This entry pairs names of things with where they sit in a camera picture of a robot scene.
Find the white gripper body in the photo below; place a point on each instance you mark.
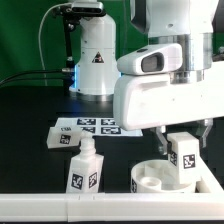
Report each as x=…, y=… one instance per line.
x=152, y=101

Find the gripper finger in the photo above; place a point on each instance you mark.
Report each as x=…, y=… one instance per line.
x=163, y=143
x=204, y=133

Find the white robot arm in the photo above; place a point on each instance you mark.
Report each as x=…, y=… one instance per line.
x=172, y=81

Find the white marker tag sheet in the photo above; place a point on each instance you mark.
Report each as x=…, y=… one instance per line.
x=98, y=126

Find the white L-shaped fence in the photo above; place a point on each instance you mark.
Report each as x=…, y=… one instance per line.
x=206, y=204

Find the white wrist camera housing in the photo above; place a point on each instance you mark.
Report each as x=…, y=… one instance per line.
x=152, y=59

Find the black camera stand pole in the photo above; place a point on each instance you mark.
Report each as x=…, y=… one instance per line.
x=69, y=56

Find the black camera on stand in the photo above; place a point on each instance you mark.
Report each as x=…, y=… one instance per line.
x=82, y=8

